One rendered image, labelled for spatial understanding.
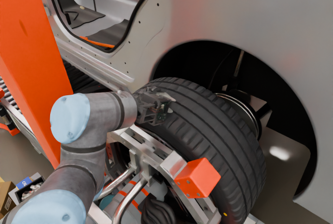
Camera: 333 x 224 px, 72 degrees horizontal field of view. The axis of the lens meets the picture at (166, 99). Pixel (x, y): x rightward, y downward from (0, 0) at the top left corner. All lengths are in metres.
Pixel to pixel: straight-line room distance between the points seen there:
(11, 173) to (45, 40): 1.64
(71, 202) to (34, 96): 0.54
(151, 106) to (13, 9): 0.45
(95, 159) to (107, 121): 0.08
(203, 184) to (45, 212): 0.37
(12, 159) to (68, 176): 1.99
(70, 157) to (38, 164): 1.77
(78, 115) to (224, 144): 0.45
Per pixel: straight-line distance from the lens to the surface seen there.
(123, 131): 0.75
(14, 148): 2.49
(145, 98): 0.61
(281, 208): 2.00
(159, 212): 0.68
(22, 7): 0.77
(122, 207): 0.74
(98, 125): 0.47
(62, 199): 0.39
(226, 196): 0.74
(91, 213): 0.79
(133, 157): 0.76
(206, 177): 0.63
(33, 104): 0.89
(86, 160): 0.49
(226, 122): 0.76
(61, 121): 0.48
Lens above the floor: 1.68
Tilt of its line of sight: 41 degrees down
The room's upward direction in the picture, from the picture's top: straight up
